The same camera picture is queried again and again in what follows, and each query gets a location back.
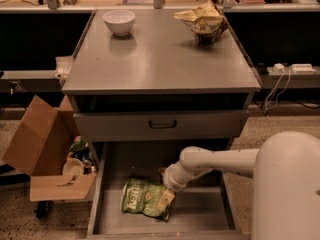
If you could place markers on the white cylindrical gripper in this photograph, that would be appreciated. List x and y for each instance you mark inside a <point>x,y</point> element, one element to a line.
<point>171,181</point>

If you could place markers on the green jalapeno chip bag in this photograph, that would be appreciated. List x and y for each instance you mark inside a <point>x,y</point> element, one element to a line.
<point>141,196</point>

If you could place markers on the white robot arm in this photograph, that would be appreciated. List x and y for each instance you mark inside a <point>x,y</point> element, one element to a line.
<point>286,182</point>

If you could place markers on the open grey bottom drawer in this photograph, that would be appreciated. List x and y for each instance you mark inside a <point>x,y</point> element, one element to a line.
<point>204,210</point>

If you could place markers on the green bag in box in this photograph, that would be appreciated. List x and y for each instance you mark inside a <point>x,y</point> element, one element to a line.
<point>78,144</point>

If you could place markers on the grey metal drawer cabinet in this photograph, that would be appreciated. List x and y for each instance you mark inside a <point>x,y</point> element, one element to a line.
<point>159,67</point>

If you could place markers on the yellow crumpled chip bag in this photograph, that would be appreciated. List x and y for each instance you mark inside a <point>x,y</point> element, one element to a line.
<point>206,22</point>

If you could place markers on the blue bottle in box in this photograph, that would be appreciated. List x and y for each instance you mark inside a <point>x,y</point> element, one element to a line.
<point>84,157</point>

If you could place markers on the white paper plate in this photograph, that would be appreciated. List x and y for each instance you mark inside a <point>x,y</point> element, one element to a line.
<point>73,167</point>

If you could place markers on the brown cardboard box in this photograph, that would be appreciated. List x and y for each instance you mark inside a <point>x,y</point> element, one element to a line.
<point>39,149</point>

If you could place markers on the white ceramic bowl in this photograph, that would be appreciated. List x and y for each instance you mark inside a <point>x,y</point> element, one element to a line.
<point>119,22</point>

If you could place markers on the white power strip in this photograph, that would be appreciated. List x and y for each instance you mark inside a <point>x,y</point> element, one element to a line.
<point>295,67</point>

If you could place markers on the closed grey drawer with handle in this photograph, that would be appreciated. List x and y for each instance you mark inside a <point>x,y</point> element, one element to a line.
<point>142,126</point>

